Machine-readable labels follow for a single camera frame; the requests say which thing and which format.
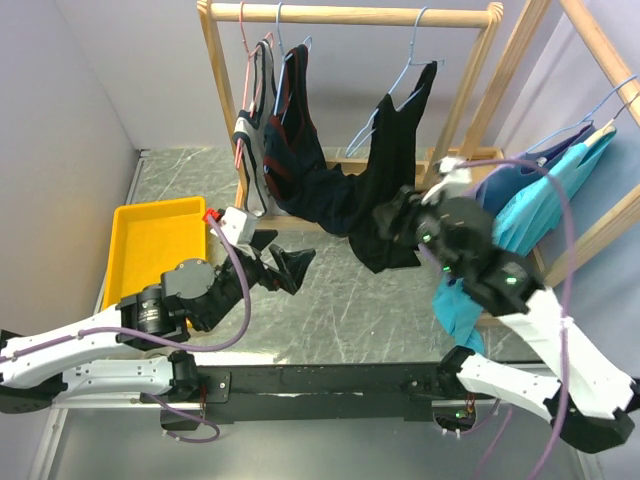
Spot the purple shirt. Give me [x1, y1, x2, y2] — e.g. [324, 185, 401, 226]
[472, 125, 595, 216]

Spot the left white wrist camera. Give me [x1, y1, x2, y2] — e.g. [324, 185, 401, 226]
[203, 207, 258, 247]

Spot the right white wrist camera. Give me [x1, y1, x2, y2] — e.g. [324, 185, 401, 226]
[420, 156, 472, 206]

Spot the blue hanger with navy top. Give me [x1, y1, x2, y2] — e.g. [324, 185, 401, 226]
[273, 1, 291, 125]

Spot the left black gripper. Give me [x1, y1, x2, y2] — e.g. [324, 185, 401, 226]
[200, 230, 315, 331]

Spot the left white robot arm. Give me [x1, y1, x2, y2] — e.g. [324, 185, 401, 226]
[1, 230, 316, 414]

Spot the blue wire hanger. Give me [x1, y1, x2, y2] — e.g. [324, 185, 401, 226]
[345, 6, 432, 158]

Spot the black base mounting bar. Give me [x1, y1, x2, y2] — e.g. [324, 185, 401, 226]
[160, 362, 469, 424]

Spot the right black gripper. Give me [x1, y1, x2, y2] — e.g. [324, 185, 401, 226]
[368, 184, 457, 275]

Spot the navy red-trimmed tank top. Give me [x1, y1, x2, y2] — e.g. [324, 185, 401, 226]
[263, 44, 373, 236]

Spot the blue hanger on right rack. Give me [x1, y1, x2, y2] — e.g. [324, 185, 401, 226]
[525, 74, 638, 153]

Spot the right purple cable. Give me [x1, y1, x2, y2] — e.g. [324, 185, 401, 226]
[459, 158, 576, 480]

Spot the wooden hanger on right rack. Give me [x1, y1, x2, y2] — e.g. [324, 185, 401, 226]
[584, 119, 616, 148]

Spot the white grey tank top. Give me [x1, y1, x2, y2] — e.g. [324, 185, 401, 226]
[232, 38, 276, 217]

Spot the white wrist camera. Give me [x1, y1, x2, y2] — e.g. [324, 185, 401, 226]
[420, 156, 472, 206]
[203, 207, 258, 247]

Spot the wooden clothes rack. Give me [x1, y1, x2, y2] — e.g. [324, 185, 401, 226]
[196, 0, 505, 235]
[419, 0, 640, 326]

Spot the black tank top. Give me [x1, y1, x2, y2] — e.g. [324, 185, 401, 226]
[348, 61, 438, 274]

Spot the yellow plastic tray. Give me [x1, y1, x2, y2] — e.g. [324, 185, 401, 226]
[102, 196, 207, 309]

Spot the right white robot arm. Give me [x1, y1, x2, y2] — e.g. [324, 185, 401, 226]
[373, 188, 639, 454]

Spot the pink wire hanger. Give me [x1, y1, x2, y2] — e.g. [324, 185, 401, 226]
[234, 1, 258, 171]

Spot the turquoise shirt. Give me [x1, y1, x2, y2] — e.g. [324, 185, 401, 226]
[432, 132, 616, 354]

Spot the purple cable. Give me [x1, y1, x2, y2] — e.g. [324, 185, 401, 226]
[459, 158, 576, 480]
[0, 219, 252, 445]

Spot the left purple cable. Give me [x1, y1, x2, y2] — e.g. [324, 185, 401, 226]
[0, 219, 252, 445]

